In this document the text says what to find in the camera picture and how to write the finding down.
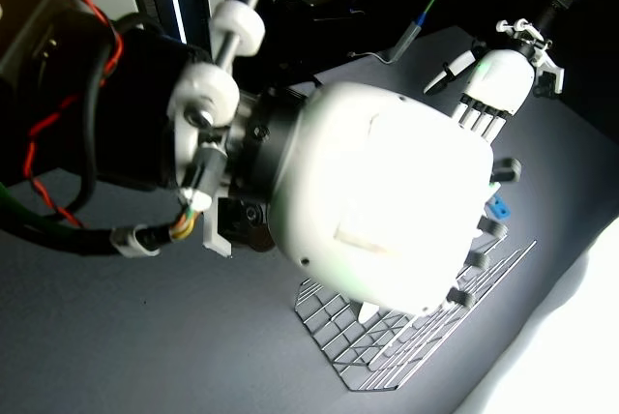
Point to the blue block with two holes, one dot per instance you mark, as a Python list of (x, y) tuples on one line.
[(500, 211)]

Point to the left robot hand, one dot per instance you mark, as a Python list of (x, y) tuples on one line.
[(498, 80)]

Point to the black box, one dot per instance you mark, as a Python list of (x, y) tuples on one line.
[(319, 8)]

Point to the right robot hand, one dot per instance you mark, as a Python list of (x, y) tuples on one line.
[(377, 191)]

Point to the grey connector with blue tip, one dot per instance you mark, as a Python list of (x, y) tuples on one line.
[(406, 39)]

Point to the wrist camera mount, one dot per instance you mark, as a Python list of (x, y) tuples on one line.
[(551, 70), (208, 85)]

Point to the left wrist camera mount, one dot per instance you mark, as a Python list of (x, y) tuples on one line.
[(551, 70)]

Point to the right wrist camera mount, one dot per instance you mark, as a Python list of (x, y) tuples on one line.
[(208, 85)]

